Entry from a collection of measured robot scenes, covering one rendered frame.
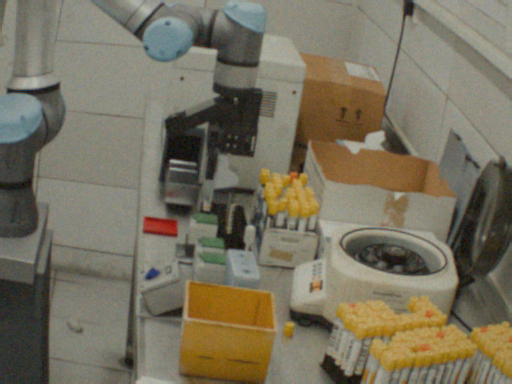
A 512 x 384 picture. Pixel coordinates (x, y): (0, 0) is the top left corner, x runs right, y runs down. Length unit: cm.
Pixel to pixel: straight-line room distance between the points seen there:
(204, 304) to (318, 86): 112
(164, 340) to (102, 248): 217
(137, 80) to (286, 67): 141
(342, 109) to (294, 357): 112
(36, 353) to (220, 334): 49
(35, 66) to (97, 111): 175
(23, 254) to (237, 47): 51
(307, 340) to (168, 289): 24
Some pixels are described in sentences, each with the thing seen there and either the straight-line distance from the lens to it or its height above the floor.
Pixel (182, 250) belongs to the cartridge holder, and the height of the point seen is 89.
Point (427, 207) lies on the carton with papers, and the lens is 202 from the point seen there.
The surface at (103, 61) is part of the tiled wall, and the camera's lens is 353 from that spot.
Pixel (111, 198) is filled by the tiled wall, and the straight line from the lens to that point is 368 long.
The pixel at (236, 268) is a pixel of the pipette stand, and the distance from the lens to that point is 164.
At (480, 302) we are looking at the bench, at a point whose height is 88.
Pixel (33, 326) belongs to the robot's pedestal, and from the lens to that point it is 181.
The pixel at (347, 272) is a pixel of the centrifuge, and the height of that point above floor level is 99.
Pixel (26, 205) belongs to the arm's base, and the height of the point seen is 97.
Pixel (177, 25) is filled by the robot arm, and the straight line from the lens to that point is 160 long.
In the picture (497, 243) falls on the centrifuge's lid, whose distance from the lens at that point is 167.
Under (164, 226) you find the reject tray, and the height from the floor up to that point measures 88.
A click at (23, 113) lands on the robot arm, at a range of 173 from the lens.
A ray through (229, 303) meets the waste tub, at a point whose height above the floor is 95.
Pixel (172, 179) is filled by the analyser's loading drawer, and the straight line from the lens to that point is 212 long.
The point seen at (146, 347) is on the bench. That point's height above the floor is 88.
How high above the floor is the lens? 164
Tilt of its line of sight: 20 degrees down
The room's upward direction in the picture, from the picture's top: 10 degrees clockwise
